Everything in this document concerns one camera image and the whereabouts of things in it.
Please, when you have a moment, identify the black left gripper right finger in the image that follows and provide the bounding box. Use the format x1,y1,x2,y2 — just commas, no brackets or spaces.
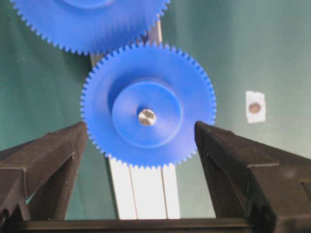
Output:
194,121,311,233

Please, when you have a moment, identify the small blue gear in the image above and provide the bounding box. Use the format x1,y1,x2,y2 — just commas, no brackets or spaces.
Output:
80,43,217,168

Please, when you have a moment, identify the white tape marker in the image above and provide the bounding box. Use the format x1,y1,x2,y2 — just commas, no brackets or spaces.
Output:
245,91,266,124

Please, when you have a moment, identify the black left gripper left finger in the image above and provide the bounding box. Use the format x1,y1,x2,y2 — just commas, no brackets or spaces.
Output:
0,122,87,221

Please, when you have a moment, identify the large blue gear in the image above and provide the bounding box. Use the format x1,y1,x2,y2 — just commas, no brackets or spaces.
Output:
11,0,170,55

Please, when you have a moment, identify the silver aluminium extrusion rail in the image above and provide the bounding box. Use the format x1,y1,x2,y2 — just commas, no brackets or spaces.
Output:
89,14,181,220

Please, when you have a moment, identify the steel shaft for small gear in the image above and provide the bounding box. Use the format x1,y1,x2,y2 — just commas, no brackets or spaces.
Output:
138,109,156,126

